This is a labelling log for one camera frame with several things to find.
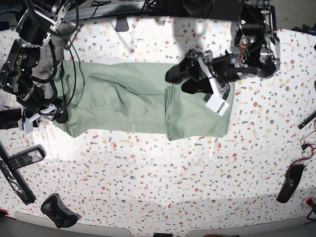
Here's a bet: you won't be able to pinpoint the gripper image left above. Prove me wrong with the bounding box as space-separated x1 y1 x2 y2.
21 103 69 123

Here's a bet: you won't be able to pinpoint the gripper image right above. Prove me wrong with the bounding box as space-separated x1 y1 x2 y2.
165 49 237 99

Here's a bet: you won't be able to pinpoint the green T-shirt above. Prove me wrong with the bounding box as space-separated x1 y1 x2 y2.
55 60 231 141

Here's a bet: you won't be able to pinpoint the robot arm image left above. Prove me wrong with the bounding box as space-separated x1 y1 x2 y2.
0 0 83 120

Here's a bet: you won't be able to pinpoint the black TV remote control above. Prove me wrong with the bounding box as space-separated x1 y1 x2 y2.
8 145 46 170

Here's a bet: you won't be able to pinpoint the long black bar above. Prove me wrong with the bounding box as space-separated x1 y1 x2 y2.
0 144 36 205

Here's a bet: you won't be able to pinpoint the grey monitor stand base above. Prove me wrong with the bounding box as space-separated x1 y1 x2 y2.
115 16 129 32

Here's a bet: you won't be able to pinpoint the black game controller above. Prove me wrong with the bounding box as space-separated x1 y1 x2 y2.
40 195 79 229

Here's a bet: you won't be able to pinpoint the small black stick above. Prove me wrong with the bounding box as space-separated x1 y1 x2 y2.
298 114 316 130

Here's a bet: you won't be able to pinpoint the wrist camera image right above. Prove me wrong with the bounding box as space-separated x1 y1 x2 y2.
206 94 229 117

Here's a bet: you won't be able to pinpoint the red and black wires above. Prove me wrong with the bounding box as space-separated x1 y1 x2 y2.
287 118 316 173

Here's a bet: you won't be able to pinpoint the black curved handle right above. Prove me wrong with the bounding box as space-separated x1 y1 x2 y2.
276 164 306 203

